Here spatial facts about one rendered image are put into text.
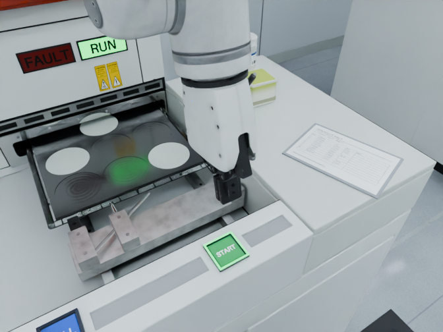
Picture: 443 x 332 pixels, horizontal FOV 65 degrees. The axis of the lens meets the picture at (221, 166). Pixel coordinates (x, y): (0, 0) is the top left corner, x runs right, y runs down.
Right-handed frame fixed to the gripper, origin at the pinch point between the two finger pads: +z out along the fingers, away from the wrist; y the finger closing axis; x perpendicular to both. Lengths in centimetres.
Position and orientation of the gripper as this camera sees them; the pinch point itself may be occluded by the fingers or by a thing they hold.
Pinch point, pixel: (227, 186)
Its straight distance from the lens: 46.5
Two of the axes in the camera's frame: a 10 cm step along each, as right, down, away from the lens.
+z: 1.1, 8.5, 5.2
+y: 5.1, 4.0, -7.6
